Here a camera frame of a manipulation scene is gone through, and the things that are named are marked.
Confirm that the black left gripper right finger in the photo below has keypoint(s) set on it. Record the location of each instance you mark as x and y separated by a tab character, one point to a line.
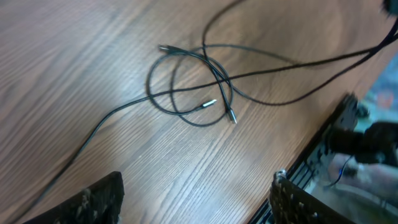
291	204

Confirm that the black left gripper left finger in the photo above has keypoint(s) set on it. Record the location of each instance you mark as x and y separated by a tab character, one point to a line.
100	203

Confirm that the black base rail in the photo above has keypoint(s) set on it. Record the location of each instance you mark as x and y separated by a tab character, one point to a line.
308	164

